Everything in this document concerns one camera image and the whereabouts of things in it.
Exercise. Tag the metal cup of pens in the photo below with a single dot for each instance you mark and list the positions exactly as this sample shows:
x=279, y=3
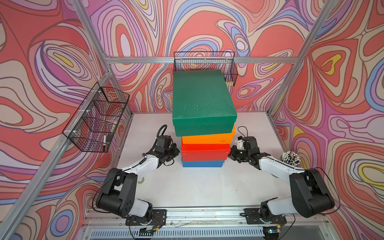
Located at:
x=290, y=158

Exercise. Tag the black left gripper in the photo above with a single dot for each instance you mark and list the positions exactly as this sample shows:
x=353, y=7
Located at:
x=176, y=151

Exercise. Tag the blue shoebox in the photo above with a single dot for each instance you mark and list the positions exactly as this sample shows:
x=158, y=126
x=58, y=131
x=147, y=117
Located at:
x=203, y=164

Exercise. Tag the orange shoebox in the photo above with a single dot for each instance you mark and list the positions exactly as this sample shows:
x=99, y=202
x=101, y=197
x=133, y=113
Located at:
x=210, y=139

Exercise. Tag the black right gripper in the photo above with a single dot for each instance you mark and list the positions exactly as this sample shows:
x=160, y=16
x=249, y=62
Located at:
x=232, y=155

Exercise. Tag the black marker in basket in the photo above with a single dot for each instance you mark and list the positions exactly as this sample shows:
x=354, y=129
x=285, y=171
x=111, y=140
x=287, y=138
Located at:
x=104, y=143

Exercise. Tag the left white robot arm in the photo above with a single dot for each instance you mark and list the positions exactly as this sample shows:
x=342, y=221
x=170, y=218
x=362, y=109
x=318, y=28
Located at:
x=117, y=195

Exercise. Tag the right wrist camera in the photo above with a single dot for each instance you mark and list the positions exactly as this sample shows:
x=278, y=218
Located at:
x=240, y=143

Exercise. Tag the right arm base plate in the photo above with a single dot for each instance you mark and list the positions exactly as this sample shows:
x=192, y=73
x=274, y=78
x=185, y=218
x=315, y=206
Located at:
x=262, y=216

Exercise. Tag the green shoebox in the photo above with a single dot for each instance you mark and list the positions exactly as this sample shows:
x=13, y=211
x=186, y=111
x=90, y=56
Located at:
x=202, y=104

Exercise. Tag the black wire basket back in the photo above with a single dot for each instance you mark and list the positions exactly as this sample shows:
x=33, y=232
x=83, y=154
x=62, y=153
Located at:
x=207, y=60

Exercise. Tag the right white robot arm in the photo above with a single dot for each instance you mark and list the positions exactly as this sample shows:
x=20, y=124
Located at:
x=309, y=193

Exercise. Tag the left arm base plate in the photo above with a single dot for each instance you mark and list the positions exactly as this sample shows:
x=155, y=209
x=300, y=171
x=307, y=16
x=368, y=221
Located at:
x=156, y=217

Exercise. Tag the red shoebox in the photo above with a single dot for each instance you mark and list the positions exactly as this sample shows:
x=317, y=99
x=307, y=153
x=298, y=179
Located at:
x=205, y=152

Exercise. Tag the aluminium front rail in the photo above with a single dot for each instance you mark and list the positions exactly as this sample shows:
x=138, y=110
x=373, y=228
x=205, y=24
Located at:
x=208, y=223

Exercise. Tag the black wire basket left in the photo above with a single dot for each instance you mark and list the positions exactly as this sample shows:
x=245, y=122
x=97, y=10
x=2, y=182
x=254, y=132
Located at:
x=99, y=114

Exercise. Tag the black wire basket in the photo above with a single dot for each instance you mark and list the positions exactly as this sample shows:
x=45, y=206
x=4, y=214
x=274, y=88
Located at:
x=207, y=60
x=99, y=114

